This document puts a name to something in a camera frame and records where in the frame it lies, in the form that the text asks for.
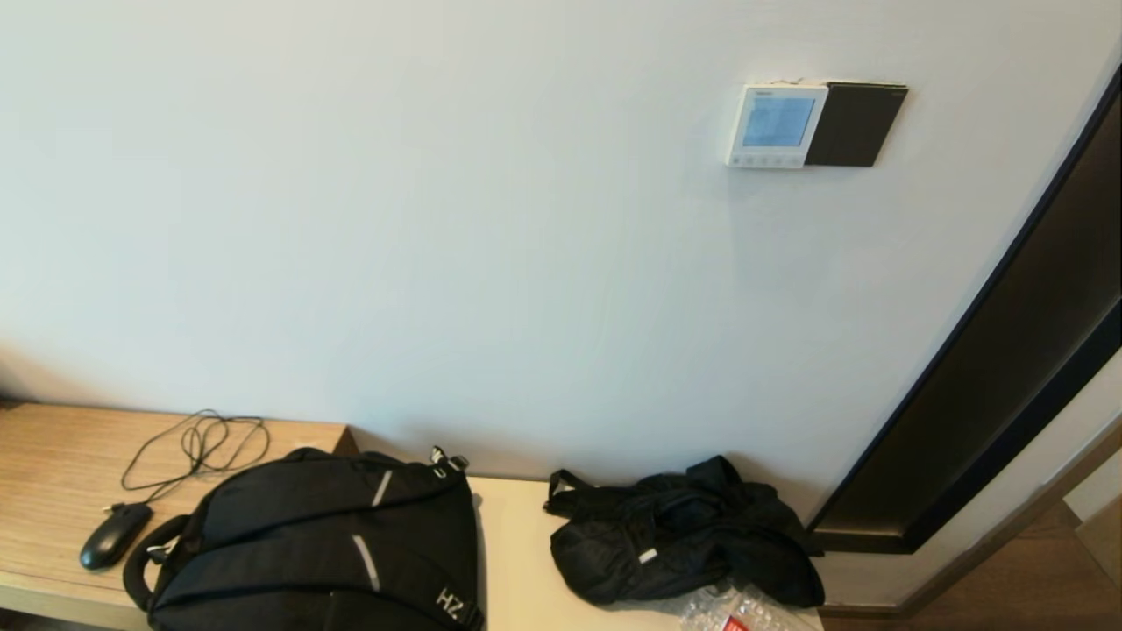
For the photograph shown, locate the white wall thermostat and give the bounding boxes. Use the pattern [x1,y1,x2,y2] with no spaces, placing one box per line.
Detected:
[725,83,829,169]

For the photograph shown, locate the small crumpled black bag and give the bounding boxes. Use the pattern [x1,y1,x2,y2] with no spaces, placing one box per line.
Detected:
[543,454,827,610]

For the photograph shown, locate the large black backpack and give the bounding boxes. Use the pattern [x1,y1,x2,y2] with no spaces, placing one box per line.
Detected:
[123,447,486,631]

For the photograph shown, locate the clear plastic bag red label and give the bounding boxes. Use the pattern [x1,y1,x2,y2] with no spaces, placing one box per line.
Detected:
[675,583,820,631]

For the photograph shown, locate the black computer mouse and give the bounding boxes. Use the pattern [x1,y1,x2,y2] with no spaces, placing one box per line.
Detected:
[79,502,154,571]

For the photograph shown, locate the dark brown wall switch panel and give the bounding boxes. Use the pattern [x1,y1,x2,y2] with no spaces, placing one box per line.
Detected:
[805,82,909,167]

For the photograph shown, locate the thin black mouse cable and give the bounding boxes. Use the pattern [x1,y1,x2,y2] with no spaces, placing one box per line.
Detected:
[103,409,271,514]

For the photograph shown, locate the dark brown door frame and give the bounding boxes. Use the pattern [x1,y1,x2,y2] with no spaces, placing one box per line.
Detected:
[806,66,1122,555]

